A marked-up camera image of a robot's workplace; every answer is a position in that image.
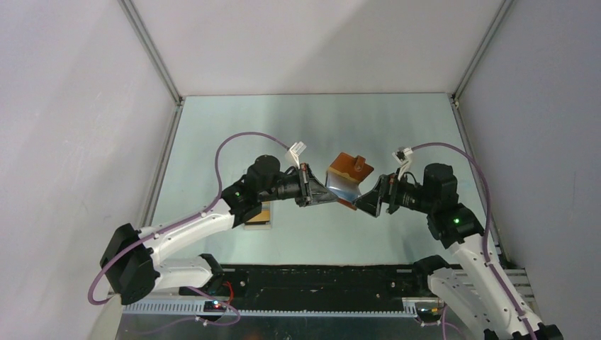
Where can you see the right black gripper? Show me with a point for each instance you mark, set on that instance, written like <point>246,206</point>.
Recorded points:
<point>386,190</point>

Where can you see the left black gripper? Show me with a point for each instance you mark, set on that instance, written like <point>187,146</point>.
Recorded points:
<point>310,190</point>

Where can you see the brown leather card holder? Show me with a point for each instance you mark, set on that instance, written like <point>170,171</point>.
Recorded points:
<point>344,175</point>

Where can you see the clear plastic card box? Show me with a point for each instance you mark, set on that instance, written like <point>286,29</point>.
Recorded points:
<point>265,206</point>

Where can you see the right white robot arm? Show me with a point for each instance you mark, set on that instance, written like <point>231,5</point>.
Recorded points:
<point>491,307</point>

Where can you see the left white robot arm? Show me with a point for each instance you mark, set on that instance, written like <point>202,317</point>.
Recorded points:
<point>137,262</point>

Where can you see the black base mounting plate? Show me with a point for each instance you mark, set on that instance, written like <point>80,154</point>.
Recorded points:
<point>316,287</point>

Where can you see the right small circuit board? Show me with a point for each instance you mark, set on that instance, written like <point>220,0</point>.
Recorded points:
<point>430,312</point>

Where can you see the small circuit board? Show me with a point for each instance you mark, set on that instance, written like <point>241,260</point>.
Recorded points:
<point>430,312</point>
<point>214,307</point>

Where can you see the left small circuit board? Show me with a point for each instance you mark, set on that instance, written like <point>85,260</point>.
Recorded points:
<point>214,307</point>

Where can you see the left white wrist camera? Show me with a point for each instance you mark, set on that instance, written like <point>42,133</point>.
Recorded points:
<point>293,154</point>

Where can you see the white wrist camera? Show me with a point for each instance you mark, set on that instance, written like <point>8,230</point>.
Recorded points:
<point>403,155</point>
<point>293,154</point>

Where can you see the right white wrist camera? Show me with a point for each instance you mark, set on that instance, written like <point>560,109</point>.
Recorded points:
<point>403,155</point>

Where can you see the right aluminium frame post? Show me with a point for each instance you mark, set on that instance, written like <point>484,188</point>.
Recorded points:
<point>482,47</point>

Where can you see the aluminium frame post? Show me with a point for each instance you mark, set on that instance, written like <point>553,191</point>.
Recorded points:
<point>140,29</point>
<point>482,47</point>

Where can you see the grey slotted cable duct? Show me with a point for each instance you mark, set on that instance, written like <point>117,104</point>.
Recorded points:
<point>202,308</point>

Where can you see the left aluminium frame post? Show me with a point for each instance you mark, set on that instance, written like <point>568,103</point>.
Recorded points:
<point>140,29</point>

